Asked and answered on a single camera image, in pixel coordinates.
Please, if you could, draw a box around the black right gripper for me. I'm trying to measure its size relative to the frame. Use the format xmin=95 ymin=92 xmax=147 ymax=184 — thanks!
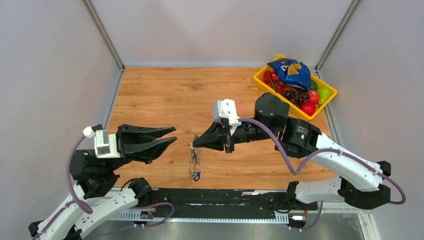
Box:
xmin=193 ymin=117 xmax=278 ymax=154

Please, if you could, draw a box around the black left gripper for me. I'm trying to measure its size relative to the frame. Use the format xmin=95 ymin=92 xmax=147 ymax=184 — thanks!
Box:
xmin=104 ymin=121 xmax=179 ymax=172

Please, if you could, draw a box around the metal key organizer ring plate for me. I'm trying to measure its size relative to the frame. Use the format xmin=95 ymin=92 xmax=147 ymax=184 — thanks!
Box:
xmin=187 ymin=143 xmax=201 ymax=180

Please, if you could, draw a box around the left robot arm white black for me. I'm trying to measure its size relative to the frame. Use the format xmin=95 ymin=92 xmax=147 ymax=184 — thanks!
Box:
xmin=28 ymin=124 xmax=176 ymax=240

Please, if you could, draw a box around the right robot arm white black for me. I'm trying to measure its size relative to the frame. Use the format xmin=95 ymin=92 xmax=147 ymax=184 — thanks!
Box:
xmin=192 ymin=93 xmax=391 ymax=210

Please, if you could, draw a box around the red cherries bunch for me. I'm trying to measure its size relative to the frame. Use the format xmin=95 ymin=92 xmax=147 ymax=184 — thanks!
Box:
xmin=262 ymin=69 xmax=288 ymax=94

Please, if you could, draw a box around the purple grape bunch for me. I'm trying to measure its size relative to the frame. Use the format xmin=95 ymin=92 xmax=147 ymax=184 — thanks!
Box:
xmin=282 ymin=88 xmax=310 ymax=108

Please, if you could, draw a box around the red apple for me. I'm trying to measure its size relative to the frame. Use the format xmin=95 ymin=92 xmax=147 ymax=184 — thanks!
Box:
xmin=300 ymin=102 xmax=317 ymax=117

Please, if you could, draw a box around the blue chips bag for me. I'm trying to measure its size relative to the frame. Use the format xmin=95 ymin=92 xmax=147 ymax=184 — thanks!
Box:
xmin=267 ymin=58 xmax=311 ymax=91

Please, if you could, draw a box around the red peach fruit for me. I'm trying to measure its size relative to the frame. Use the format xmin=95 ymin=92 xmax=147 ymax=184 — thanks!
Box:
xmin=307 ymin=90 xmax=321 ymax=104

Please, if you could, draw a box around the green apple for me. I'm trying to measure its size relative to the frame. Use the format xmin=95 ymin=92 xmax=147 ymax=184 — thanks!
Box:
xmin=316 ymin=87 xmax=333 ymax=106

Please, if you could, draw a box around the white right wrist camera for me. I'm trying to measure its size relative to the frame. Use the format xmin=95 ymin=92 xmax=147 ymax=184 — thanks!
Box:
xmin=212 ymin=98 xmax=241 ymax=136

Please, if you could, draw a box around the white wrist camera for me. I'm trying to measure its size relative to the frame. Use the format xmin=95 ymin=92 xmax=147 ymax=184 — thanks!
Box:
xmin=212 ymin=98 xmax=241 ymax=136
xmin=82 ymin=124 xmax=121 ymax=159

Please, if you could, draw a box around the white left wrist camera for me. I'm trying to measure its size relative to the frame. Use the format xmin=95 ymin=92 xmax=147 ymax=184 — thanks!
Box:
xmin=82 ymin=124 xmax=121 ymax=159

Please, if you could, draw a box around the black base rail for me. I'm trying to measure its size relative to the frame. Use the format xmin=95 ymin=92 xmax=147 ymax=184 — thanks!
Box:
xmin=111 ymin=188 xmax=319 ymax=224

